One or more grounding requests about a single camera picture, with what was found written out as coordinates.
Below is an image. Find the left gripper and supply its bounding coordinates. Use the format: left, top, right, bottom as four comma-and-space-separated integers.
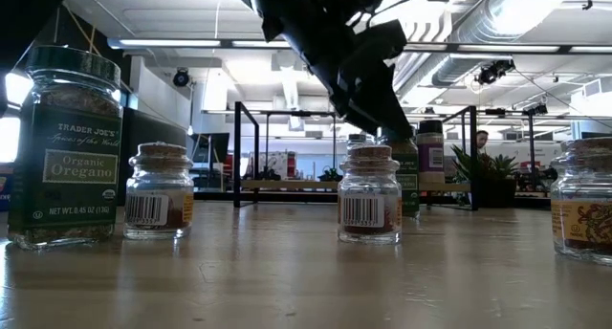
261, 0, 416, 139

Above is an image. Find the purple-label bottle black lid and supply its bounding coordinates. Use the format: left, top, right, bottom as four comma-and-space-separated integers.
415, 120, 447, 185

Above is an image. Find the small cork-stoppered glass jar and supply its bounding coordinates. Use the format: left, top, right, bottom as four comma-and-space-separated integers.
549, 137, 612, 267
337, 143, 403, 246
122, 142, 195, 241

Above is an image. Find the ceiling strip light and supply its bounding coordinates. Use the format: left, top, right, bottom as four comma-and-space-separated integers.
568, 45, 612, 55
456, 44, 560, 54
231, 40, 293, 50
108, 37, 222, 49
404, 42, 448, 52

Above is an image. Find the black track spotlight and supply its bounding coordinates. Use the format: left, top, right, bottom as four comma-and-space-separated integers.
474, 58, 516, 86

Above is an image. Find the small potted succulent plant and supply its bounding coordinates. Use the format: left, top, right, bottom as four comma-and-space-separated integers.
451, 144, 520, 209

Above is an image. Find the black monitor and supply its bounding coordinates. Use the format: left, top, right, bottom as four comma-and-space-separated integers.
189, 131, 231, 177

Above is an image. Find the black tripod stand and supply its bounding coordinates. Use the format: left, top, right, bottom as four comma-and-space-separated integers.
523, 101, 551, 191

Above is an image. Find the black toaster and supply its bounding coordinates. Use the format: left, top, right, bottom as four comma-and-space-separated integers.
117, 106, 188, 204

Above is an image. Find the blue plastic wrap box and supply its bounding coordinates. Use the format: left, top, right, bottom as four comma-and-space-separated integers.
0, 164, 13, 213

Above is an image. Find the white wall poster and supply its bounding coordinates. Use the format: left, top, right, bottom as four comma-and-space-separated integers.
248, 150, 288, 181

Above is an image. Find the wooden shelf with black frame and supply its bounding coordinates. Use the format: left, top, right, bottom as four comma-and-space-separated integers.
232, 101, 479, 211

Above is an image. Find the black metal rig frame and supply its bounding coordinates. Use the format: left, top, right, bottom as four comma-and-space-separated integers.
193, 189, 551, 210

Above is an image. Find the silver ventilation duct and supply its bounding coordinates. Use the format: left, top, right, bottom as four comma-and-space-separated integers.
405, 0, 544, 89

